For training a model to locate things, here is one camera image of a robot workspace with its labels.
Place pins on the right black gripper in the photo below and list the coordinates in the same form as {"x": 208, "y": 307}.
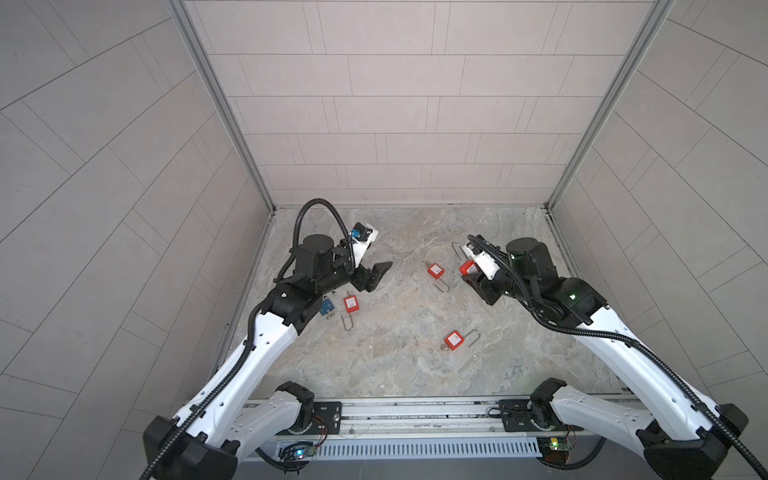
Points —
{"x": 481, "y": 285}

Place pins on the right green circuit board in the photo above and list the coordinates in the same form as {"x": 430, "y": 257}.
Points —
{"x": 554, "y": 450}

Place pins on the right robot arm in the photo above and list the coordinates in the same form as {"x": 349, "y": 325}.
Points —
{"x": 679, "y": 431}

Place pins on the red padlock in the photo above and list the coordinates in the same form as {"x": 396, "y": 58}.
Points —
{"x": 457, "y": 339}
{"x": 351, "y": 305}
{"x": 436, "y": 272}
{"x": 468, "y": 266}

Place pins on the white slotted cable duct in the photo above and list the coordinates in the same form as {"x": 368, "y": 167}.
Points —
{"x": 419, "y": 449}

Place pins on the left green circuit board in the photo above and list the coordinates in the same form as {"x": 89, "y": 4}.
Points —
{"x": 299, "y": 451}

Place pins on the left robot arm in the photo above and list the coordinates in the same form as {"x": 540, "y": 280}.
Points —
{"x": 209, "y": 436}

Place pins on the aluminium mounting rail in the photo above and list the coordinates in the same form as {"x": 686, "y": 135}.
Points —
{"x": 422, "y": 417}

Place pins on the green circuit board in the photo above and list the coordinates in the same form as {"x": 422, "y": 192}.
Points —
{"x": 299, "y": 451}
{"x": 554, "y": 450}

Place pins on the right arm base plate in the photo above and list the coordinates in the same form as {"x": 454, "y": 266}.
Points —
{"x": 517, "y": 416}

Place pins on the large blue padlock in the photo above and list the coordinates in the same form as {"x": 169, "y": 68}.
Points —
{"x": 326, "y": 306}

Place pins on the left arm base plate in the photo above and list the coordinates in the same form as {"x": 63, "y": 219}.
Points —
{"x": 324, "y": 418}

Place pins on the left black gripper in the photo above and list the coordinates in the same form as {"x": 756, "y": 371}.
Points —
{"x": 374, "y": 275}

